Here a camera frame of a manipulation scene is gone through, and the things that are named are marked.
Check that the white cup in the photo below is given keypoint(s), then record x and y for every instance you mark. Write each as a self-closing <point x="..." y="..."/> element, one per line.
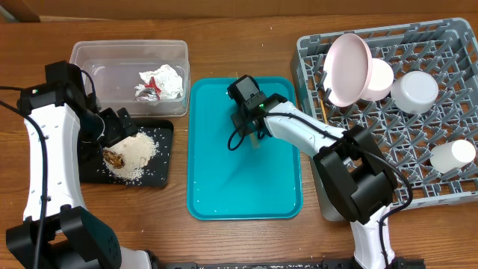
<point x="452" y="155"/>

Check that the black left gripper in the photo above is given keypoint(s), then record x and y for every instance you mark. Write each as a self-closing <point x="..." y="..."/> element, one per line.
<point x="118" y="131"/>

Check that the large pink plate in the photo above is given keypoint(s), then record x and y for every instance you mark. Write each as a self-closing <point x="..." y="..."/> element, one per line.
<point x="348" y="68"/>

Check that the pink bowl with rice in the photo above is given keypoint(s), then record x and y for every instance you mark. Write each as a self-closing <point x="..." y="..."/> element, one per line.
<point x="382" y="77"/>

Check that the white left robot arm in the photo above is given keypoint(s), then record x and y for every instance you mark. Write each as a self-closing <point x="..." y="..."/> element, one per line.
<point x="58" y="231"/>

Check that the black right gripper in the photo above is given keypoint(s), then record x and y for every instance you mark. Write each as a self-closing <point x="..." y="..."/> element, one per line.
<point x="237" y="119"/>

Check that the spilled rice pile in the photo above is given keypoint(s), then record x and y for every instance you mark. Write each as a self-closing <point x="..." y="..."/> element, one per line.
<point x="142" y="154"/>

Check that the black waste tray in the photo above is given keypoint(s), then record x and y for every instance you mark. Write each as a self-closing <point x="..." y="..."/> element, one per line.
<point x="91" y="171"/>

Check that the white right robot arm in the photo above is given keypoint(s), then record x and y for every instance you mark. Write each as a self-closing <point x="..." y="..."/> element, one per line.
<point x="357" y="180"/>

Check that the wooden chopstick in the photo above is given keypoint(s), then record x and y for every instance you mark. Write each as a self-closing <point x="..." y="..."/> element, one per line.
<point x="254" y="140"/>
<point x="323" y="112"/>

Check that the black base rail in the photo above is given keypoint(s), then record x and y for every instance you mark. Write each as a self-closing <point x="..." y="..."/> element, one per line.
<point x="398" y="263"/>

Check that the red snack wrapper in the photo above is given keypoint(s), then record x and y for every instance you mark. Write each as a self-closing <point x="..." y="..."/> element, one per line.
<point x="149" y="91"/>

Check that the grey-green bowl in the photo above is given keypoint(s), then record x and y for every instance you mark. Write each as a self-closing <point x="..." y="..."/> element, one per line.
<point x="415" y="92"/>

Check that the grey dishwasher rack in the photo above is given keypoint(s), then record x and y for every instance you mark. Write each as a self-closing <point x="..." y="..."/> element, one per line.
<point x="447" y="50"/>

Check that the brown food scrap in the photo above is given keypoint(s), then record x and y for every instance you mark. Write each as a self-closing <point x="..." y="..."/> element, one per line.
<point x="114" y="159"/>

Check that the teal plastic tray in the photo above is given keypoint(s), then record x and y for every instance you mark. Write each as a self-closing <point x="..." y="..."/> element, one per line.
<point x="227" y="179"/>

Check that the clear plastic waste bin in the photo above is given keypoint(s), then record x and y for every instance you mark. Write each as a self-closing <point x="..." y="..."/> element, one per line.
<point x="114" y="66"/>

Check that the white paper napkin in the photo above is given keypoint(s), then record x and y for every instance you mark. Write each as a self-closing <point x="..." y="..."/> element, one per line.
<point x="167" y="79"/>

